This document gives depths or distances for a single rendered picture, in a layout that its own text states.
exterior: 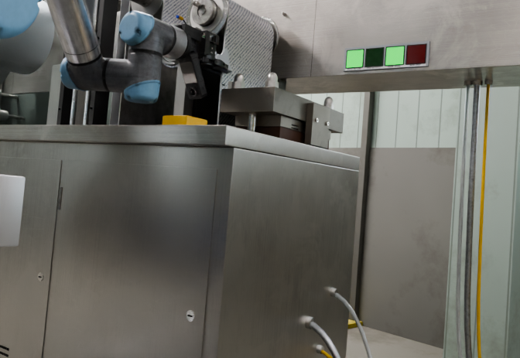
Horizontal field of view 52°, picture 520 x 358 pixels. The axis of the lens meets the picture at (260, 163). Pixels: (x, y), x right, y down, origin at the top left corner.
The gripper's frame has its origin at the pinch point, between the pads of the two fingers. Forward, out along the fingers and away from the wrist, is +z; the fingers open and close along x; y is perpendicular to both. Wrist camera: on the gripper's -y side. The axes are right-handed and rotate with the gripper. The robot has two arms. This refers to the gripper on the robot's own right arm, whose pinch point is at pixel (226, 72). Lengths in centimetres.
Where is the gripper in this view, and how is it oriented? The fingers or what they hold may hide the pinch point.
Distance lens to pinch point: 145.6
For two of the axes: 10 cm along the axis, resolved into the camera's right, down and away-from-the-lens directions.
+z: 5.5, 0.9, 8.3
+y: 0.8, -10.0, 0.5
